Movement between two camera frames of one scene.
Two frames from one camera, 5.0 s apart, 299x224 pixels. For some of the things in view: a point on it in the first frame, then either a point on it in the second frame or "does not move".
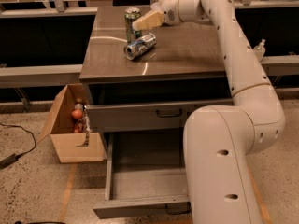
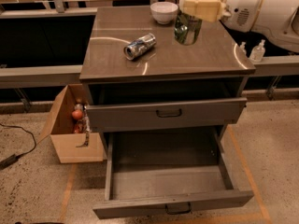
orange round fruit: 77,114 does not move
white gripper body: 169,12 to 241,8
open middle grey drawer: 144,175 does not move
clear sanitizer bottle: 260,50 does not move
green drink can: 131,14 to 187,28
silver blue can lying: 139,47 does not move
